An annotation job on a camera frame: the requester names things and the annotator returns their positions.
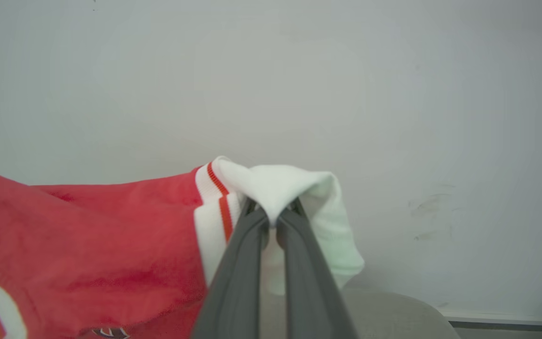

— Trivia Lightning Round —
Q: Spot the white baseboard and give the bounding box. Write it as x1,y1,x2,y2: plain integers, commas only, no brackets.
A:
439,304,542,329

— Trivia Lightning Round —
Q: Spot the red cloth garment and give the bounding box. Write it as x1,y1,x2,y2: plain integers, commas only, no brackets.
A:
0,155,366,339

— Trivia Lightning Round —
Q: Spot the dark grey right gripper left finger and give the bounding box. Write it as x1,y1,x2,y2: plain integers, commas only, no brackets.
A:
191,199,270,339

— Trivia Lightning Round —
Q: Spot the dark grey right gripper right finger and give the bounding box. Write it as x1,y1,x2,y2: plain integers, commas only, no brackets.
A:
276,199,359,339

